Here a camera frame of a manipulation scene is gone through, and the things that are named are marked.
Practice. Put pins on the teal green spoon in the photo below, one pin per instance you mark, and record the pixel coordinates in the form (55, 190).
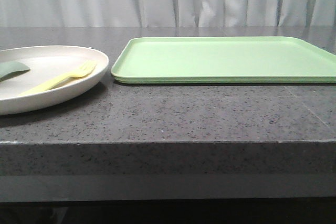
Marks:
(10, 69)

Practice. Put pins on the yellow plastic fork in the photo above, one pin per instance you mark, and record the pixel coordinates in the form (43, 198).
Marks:
(82, 71)

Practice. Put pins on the white round plate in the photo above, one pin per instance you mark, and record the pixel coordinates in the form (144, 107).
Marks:
(45, 63)

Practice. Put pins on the light green tray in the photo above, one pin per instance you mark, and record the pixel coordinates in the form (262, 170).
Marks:
(263, 59)

